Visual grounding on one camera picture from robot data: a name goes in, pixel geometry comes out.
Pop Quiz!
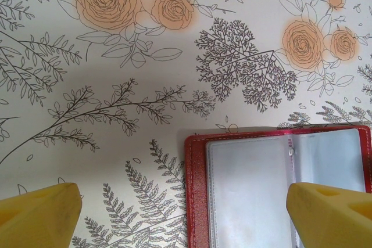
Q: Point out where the floral tablecloth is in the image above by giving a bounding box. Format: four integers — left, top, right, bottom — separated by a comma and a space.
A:
0, 0, 372, 248

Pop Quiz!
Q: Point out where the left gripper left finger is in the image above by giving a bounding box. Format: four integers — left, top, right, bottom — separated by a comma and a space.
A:
0, 182, 84, 248

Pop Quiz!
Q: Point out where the red leather card holder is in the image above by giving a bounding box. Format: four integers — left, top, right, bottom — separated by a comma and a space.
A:
184, 125, 372, 248

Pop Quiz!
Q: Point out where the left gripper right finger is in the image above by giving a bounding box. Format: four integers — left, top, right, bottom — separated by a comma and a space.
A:
286, 182, 372, 248

